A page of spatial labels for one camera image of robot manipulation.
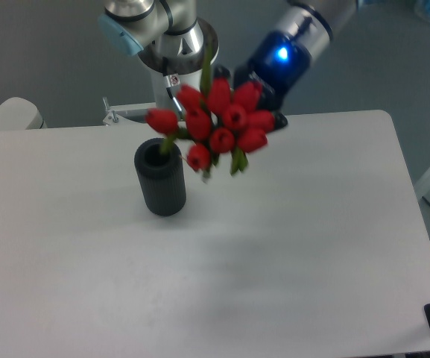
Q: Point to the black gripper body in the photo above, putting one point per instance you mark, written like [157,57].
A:
[278,63]

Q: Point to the red tulip bouquet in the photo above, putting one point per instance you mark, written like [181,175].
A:
[217,120]

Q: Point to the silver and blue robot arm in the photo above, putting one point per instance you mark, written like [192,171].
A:
[130,26]

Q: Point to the dark grey ribbed vase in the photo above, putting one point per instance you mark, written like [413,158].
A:
[161,177]

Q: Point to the white chair back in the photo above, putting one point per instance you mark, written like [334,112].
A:
[17,114]

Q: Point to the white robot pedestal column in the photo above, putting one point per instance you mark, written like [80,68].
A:
[176,60]

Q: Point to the metal base bracket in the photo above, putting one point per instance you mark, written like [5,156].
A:
[125,114]

